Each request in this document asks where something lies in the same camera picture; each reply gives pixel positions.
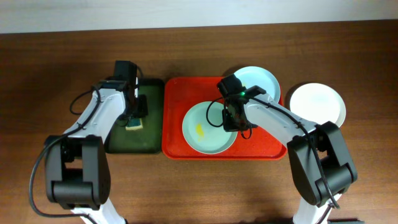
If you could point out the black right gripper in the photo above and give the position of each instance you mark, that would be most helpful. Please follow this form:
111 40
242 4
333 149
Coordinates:
228 127

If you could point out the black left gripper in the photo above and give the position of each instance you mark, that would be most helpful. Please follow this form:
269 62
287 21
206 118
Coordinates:
140 109

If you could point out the yellow green sponge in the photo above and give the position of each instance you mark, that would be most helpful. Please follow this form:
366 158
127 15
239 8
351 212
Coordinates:
134 124

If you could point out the light green plate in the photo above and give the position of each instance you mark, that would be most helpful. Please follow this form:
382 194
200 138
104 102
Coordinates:
201 135

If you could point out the white plate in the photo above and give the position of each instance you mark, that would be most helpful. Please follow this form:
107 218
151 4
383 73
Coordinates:
318 103

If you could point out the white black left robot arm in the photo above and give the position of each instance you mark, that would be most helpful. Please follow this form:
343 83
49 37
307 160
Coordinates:
77 175

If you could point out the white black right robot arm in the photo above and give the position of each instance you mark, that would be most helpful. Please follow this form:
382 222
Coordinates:
321 165

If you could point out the dark green tray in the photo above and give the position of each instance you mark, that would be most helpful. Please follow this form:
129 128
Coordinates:
148 139

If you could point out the red plastic tray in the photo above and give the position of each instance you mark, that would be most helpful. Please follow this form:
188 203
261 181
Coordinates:
184 92

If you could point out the light blue plate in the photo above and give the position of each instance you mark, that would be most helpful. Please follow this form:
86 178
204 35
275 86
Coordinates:
251 75

